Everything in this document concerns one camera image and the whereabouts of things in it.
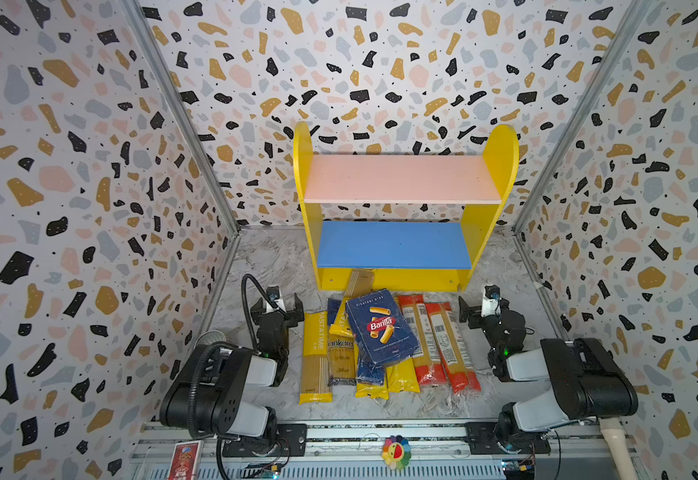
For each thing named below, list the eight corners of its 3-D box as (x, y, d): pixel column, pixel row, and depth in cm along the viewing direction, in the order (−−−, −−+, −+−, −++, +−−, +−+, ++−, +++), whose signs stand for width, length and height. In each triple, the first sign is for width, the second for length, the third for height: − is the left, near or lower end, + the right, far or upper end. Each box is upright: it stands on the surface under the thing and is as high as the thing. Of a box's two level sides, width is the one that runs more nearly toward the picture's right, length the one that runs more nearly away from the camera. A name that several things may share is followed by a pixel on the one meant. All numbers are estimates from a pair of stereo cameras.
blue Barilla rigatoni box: (374, 377, 84) (375, 363, 76) (347, 319, 96) (346, 301, 88) (413, 358, 88) (419, 343, 80) (383, 304, 100) (384, 286, 91)
